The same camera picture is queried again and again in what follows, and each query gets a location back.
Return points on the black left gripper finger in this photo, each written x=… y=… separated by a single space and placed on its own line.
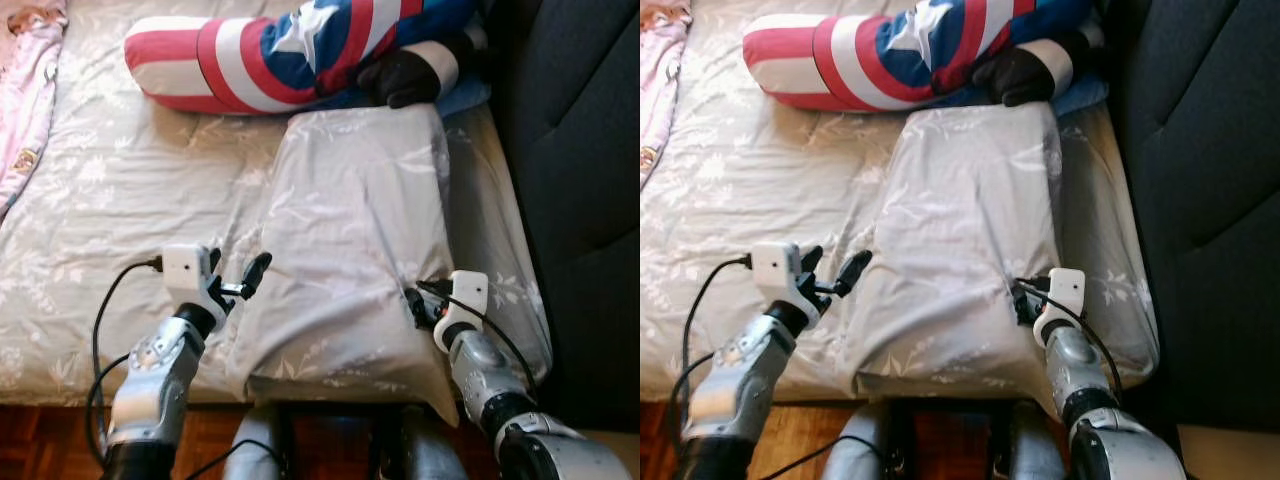
x=258 y=275
x=856 y=273
x=214 y=262
x=812 y=261

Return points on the grey floral pillow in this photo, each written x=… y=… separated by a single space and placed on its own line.
x=950 y=250
x=350 y=250

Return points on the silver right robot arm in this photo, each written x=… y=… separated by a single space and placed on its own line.
x=1070 y=370
x=480 y=375

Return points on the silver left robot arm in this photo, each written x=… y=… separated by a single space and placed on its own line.
x=735 y=385
x=150 y=380

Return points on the grey floral bed sheet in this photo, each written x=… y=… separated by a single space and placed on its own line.
x=120 y=180
x=740 y=180

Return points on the silver right robot leg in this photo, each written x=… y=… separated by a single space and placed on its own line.
x=435 y=450
x=1035 y=450

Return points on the dark grey upholstered headboard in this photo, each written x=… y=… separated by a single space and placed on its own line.
x=580 y=200
x=1200 y=200

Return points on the red white blue bolster pillow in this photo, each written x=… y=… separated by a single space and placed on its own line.
x=850 y=55
x=230 y=60

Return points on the blue cloth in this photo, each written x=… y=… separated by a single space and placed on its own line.
x=1085 y=95
x=465 y=100

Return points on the black plush with white band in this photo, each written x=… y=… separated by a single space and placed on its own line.
x=395 y=78
x=1010 y=75

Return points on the pink bear print blanket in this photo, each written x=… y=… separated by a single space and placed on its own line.
x=25 y=100
x=660 y=80

